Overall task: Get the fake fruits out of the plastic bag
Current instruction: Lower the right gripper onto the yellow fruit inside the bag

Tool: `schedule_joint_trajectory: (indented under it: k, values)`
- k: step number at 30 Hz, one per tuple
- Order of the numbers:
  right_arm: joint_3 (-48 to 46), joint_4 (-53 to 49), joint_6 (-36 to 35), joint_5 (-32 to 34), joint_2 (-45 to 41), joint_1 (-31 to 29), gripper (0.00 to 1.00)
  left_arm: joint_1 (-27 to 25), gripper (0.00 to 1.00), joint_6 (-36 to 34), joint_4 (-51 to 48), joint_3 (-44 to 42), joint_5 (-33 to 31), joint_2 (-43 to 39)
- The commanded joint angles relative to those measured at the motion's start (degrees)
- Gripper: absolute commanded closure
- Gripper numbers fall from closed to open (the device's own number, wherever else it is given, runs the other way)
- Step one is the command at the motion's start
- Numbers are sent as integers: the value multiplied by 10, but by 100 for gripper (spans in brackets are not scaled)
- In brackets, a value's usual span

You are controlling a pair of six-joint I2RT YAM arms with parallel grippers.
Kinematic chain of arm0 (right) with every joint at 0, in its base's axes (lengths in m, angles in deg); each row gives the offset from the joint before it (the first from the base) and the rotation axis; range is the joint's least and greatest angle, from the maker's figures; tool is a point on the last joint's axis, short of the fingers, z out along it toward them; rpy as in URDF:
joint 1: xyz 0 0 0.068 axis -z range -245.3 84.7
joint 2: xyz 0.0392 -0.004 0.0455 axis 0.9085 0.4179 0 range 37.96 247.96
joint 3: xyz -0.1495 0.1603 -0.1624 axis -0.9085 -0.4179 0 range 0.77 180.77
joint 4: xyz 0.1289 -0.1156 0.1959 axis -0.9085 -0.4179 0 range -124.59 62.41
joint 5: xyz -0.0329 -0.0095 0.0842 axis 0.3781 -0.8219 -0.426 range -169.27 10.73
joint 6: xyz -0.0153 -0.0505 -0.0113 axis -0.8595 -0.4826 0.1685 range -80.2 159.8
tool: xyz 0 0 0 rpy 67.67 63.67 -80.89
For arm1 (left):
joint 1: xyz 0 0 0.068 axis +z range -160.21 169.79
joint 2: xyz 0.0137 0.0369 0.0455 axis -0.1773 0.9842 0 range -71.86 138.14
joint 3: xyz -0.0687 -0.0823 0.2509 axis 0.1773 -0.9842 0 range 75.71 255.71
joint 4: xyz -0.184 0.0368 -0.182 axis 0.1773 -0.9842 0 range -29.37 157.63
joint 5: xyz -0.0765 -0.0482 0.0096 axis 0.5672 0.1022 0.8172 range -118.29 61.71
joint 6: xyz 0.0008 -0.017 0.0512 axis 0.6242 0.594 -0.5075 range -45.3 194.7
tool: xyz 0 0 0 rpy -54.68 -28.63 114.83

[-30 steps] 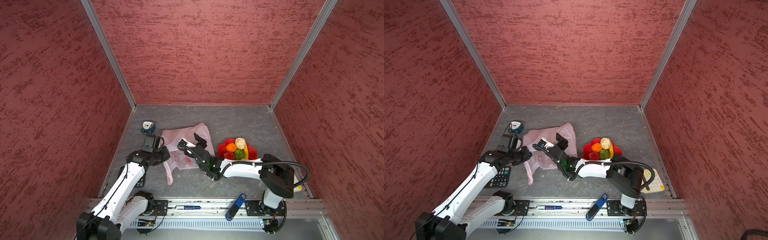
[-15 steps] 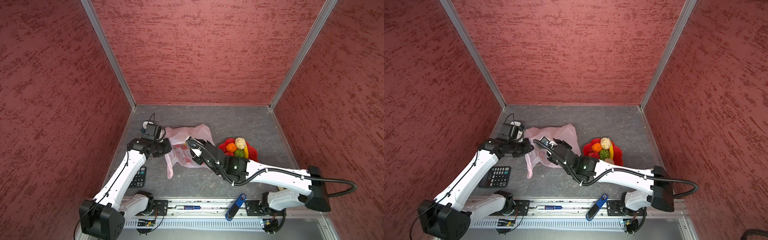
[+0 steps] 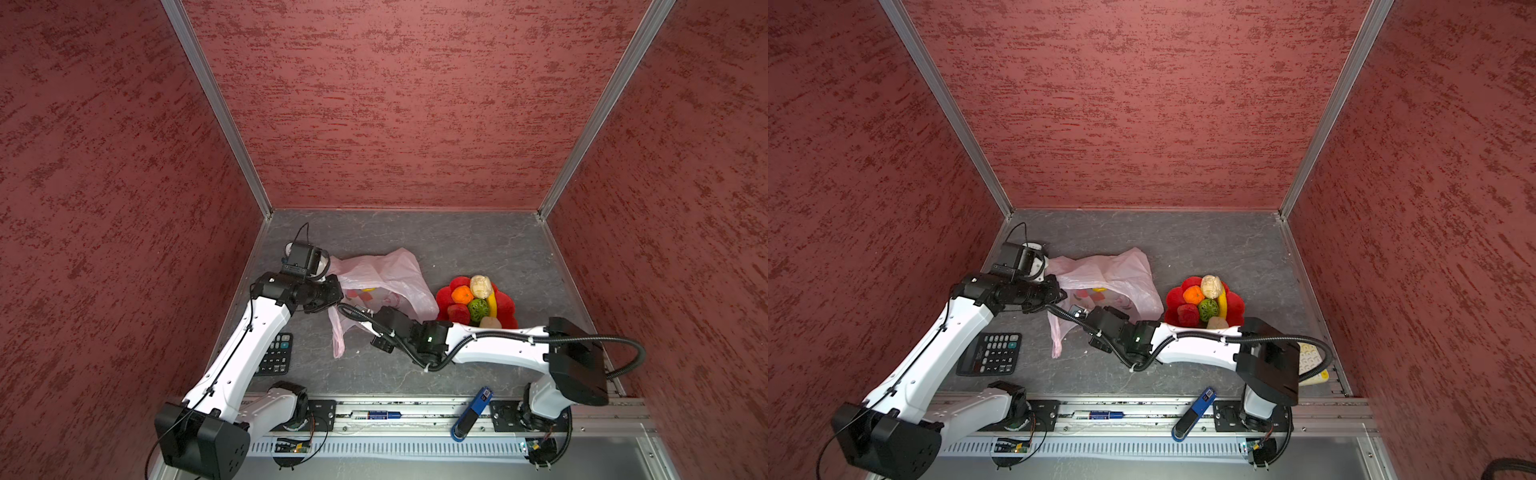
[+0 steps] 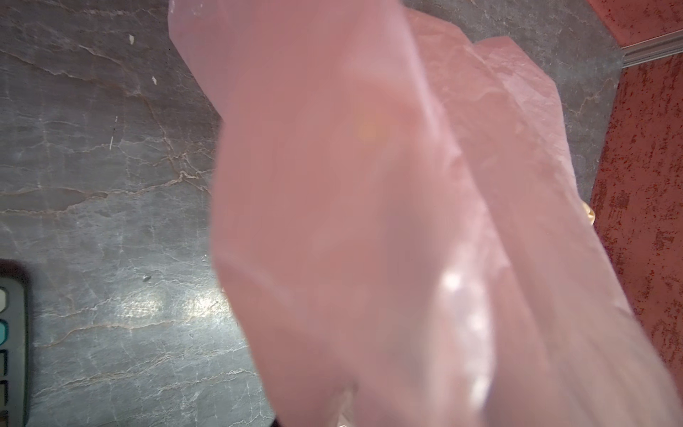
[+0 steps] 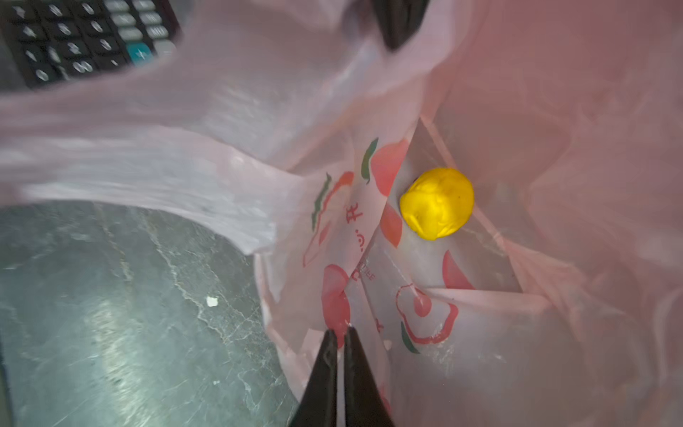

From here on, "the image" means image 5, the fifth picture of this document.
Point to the yellow fake lemon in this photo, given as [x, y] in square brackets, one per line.
[438, 203]

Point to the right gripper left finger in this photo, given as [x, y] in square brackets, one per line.
[318, 407]

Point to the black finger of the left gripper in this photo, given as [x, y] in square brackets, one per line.
[398, 20]

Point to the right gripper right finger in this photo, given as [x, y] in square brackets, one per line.
[362, 401]

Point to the black calculator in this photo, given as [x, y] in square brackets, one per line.
[49, 42]

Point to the pink plastic bag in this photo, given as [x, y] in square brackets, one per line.
[290, 129]

